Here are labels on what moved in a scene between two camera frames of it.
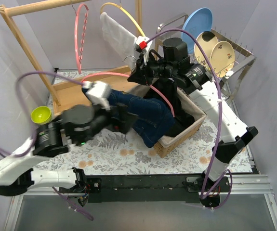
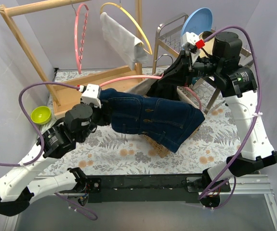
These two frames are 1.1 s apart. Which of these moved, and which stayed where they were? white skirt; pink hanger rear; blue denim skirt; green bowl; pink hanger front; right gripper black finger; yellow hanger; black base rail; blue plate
Moved: right gripper black finger; pink hanger front; blue denim skirt
Stayed: green bowl; pink hanger rear; white skirt; black base rail; blue plate; yellow hanger
